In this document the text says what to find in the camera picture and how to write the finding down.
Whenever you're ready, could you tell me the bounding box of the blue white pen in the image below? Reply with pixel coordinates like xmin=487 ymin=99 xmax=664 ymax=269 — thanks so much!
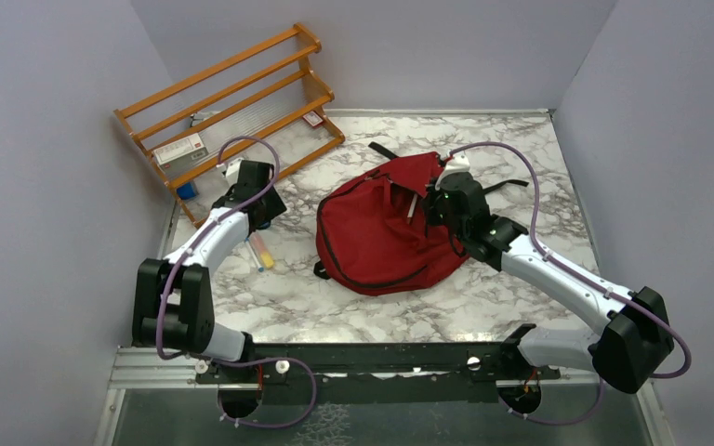
xmin=245 ymin=240 xmax=265 ymax=272

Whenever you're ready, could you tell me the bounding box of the yellow highlighter pen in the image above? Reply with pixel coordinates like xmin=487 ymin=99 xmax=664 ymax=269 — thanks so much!
xmin=250 ymin=232 xmax=275 ymax=269

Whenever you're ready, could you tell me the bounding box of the red student backpack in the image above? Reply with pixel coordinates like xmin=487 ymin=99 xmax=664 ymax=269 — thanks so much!
xmin=312 ymin=141 xmax=530 ymax=298

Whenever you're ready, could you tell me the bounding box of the red brown pen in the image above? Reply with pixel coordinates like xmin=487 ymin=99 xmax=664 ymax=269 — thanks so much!
xmin=406 ymin=195 xmax=418 ymax=222

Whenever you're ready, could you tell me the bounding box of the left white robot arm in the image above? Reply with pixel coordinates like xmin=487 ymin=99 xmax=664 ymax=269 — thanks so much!
xmin=132 ymin=160 xmax=286 ymax=382

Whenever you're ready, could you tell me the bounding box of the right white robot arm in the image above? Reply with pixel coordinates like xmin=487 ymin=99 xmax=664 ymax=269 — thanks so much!
xmin=424 ymin=172 xmax=675 ymax=394

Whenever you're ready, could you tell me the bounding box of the white red small box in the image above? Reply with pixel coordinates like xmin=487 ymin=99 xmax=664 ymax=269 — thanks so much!
xmin=152 ymin=133 xmax=208 ymax=171

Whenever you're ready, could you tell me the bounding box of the blue small object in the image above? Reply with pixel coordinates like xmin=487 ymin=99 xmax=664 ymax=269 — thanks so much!
xmin=176 ymin=181 xmax=198 ymax=200

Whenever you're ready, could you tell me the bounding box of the orange wooden shelf rack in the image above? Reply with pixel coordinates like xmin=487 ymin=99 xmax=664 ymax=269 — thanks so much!
xmin=113 ymin=23 xmax=345 ymax=227

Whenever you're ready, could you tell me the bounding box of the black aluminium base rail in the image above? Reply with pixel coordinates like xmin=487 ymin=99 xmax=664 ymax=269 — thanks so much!
xmin=108 ymin=341 xmax=657 ymax=408

